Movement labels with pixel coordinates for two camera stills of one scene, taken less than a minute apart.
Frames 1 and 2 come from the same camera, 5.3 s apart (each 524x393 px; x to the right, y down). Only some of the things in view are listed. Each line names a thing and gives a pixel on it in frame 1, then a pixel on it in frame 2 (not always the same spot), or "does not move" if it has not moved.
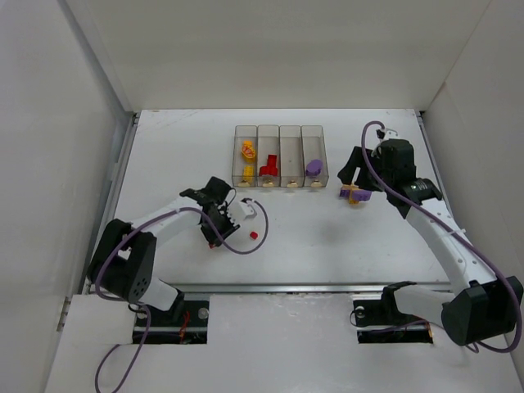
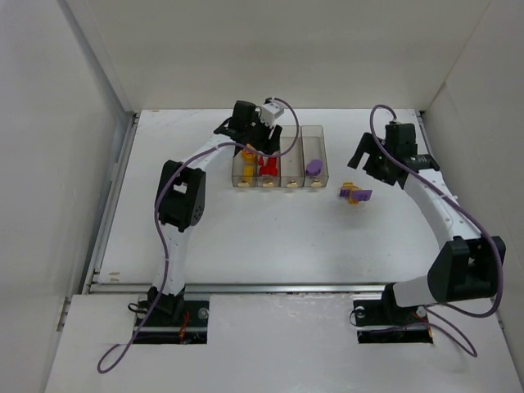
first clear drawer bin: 245,156 does not move
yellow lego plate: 249,172 does not move
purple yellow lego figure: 354,194 does not move
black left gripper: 219,226 → 257,133
